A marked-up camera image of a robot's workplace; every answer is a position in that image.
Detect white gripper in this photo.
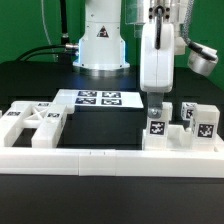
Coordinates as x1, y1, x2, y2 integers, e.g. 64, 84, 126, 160
140, 22, 174, 119

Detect white chair seat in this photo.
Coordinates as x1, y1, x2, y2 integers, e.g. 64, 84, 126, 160
142, 124, 224, 152

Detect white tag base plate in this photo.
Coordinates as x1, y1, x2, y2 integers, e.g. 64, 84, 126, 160
53, 89, 143, 108

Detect white U-shaped fence frame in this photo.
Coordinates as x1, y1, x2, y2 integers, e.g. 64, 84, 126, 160
0, 129, 224, 178

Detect white chair back frame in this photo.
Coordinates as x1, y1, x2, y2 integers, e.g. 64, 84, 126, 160
0, 101, 75, 148

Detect white tagged nut cube right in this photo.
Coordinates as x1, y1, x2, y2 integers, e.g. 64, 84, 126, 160
181, 102, 196, 120

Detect grey thin cable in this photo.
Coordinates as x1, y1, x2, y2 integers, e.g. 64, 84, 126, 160
40, 0, 58, 62

